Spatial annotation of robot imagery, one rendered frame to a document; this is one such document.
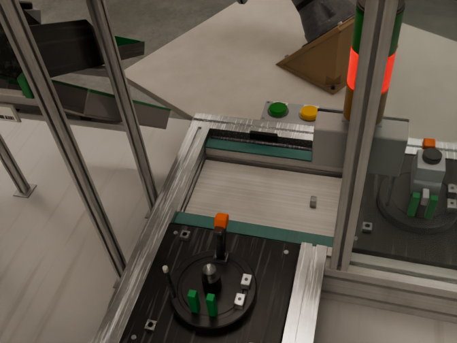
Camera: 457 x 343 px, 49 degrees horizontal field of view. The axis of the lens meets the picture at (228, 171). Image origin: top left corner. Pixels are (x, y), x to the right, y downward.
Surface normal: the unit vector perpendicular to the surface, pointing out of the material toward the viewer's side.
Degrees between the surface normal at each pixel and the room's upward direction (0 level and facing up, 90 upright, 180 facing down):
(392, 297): 90
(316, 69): 90
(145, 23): 0
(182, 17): 0
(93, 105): 90
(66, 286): 0
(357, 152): 90
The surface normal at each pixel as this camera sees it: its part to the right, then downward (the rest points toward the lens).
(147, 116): 0.91, 0.26
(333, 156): -0.26, 0.72
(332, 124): -0.07, -0.68
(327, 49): -0.73, 0.54
